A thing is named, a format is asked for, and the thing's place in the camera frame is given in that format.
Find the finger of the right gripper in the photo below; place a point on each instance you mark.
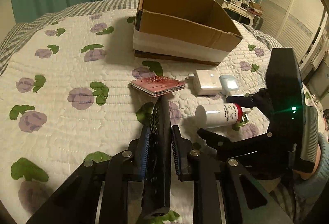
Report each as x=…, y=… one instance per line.
x=242, y=101
x=213, y=140

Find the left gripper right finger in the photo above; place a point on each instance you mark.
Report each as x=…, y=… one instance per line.
x=181, y=148

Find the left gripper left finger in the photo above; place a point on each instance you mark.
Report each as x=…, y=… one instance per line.
x=142, y=151

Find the light blue earbud case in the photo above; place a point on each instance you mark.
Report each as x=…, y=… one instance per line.
x=228, y=83

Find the white bottle red cap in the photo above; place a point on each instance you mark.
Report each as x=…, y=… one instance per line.
x=210, y=116

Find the black remote control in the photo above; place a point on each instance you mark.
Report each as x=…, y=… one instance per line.
x=157, y=180

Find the white square charger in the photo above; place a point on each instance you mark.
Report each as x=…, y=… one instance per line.
x=205, y=82

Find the pink rose tin case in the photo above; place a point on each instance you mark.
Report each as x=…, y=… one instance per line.
x=158, y=85

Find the dark checked suitcase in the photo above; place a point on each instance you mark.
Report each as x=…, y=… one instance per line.
x=257, y=22

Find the white floral quilt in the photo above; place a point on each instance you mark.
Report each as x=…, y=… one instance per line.
x=71, y=121

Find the white louvered wardrobe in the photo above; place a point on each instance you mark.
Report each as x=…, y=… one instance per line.
x=297, y=24

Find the white dressing table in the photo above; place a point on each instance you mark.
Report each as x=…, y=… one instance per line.
x=237, y=13

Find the brown cardboard box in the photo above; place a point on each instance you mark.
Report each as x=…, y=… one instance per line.
x=197, y=31

